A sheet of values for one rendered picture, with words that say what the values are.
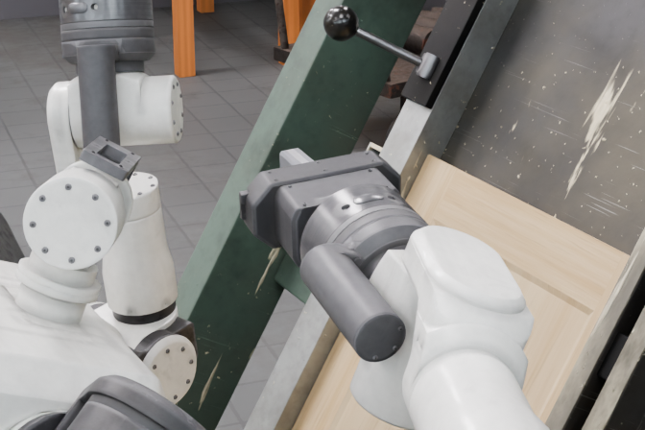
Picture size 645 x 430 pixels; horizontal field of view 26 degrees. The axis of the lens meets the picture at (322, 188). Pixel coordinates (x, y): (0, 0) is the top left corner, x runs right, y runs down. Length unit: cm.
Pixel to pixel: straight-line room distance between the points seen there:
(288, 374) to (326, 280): 64
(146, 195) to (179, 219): 361
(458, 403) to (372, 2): 99
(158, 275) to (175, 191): 385
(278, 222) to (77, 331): 17
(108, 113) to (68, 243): 32
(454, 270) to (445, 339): 5
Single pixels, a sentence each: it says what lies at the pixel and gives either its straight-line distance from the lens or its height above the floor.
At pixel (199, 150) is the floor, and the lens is 571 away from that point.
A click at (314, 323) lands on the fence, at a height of 113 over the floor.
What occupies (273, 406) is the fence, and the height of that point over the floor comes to 105.
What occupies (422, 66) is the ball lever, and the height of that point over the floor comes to 140.
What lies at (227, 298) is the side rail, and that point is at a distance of 172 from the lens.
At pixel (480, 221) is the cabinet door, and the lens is 139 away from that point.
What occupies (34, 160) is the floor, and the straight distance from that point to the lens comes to 567.
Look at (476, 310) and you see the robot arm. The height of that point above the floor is 144.
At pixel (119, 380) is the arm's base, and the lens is 86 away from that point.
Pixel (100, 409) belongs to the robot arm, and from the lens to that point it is 86.
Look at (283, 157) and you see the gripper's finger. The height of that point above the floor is 143.
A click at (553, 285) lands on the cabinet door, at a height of 126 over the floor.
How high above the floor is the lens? 178
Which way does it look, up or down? 20 degrees down
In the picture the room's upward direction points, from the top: straight up
